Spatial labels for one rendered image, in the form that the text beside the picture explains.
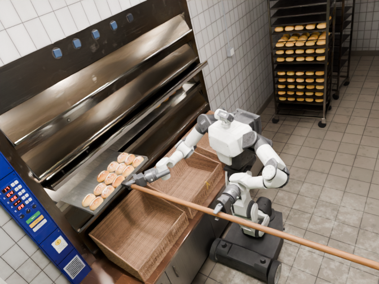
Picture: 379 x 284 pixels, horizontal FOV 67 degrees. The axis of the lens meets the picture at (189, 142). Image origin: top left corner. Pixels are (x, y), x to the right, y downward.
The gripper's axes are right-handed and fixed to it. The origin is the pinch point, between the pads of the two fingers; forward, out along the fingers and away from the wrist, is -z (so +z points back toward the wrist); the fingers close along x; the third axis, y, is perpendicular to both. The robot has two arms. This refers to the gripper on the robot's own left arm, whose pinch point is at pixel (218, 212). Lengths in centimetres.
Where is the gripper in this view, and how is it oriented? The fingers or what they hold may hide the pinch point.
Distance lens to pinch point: 159.2
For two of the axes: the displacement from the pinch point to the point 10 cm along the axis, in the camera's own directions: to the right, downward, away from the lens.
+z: 5.7, -5.8, 5.8
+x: 2.3, 7.9, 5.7
